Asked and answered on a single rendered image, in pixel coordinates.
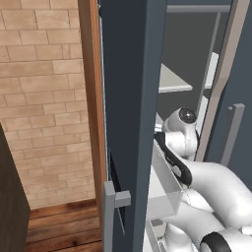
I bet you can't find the brown wooden cabinet side panel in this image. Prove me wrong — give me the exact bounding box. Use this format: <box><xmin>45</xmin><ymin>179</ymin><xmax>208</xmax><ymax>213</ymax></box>
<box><xmin>77</xmin><ymin>0</ymin><xmax>108</xmax><ymax>228</ymax></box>

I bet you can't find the white fridge shelf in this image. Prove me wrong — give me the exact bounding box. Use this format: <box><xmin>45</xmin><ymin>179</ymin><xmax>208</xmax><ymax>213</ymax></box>
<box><xmin>157</xmin><ymin>63</ymin><xmax>194</xmax><ymax>95</ymax></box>

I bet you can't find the clear fridge drawer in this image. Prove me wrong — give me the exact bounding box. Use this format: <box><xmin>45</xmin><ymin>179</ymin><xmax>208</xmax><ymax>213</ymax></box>
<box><xmin>144</xmin><ymin>140</ymin><xmax>185</xmax><ymax>228</ymax></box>

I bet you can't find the fridge body with grey interior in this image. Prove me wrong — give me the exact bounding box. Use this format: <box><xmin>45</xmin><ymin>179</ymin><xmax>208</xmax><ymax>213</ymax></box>
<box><xmin>142</xmin><ymin>0</ymin><xmax>238</xmax><ymax>252</ymax></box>

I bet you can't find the dark brown cabinet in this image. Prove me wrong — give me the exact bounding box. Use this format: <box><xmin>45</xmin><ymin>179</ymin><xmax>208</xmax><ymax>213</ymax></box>
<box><xmin>0</xmin><ymin>122</ymin><xmax>32</xmax><ymax>252</ymax></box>

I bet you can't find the grey fridge door handle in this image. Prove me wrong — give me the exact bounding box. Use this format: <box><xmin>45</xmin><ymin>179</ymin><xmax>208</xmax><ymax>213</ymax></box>
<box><xmin>220</xmin><ymin>102</ymin><xmax>246</xmax><ymax>167</ymax></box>
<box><xmin>101</xmin><ymin>180</ymin><xmax>132</xmax><ymax>252</ymax></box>

